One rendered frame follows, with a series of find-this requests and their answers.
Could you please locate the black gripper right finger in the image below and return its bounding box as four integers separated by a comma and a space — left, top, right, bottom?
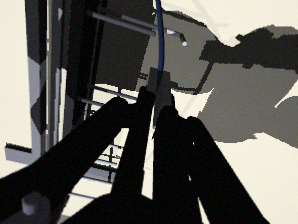
151, 70, 270, 224

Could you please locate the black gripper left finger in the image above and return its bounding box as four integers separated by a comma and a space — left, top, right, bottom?
0, 67, 158, 224

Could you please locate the blue cable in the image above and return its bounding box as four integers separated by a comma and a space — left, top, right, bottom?
155, 0, 165, 94

